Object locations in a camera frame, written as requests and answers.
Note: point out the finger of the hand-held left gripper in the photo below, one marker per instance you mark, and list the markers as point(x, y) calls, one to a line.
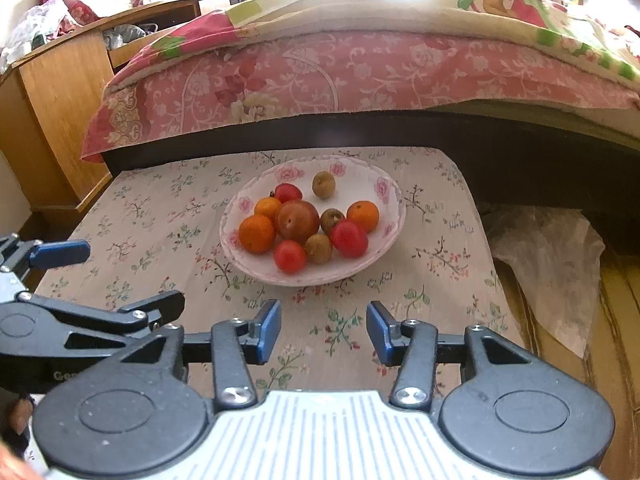
point(62, 253)
point(165, 304)

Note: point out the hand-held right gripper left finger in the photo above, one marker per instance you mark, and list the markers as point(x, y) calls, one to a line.
point(270, 328)

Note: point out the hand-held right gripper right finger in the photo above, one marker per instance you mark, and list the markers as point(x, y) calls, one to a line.
point(377, 331)

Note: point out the tan longan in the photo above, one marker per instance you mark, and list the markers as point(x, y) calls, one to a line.
point(318, 248)
point(332, 219)
point(323, 184)

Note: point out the orange mandarin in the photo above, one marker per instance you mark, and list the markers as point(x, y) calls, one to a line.
point(256, 234)
point(266, 206)
point(363, 216)

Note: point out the large reddish plum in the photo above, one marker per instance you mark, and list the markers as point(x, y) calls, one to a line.
point(297, 221)

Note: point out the red cherry tomato with stem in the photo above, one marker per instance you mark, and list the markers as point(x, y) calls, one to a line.
point(290, 193)

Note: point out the white pink-flowered plate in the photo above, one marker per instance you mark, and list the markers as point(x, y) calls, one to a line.
point(350, 187)

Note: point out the person's left hand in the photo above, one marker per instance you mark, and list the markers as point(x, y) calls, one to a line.
point(19, 412)

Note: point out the floral tablecloth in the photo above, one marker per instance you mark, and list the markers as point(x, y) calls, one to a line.
point(150, 220)

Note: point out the wooden nightstand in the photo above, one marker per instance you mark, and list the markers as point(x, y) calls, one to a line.
point(60, 110)

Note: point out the white plastic sheet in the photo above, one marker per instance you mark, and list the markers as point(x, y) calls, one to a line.
point(550, 270)

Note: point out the white patterned cloth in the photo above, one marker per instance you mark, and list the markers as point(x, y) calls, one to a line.
point(30, 30)

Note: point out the grey cloth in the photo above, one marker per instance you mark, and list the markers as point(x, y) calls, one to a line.
point(127, 34)

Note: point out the pink floral quilt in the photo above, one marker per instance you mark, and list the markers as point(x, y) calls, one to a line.
point(350, 75)

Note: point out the yellow-green patchwork blanket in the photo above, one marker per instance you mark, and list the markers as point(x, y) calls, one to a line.
point(400, 5)

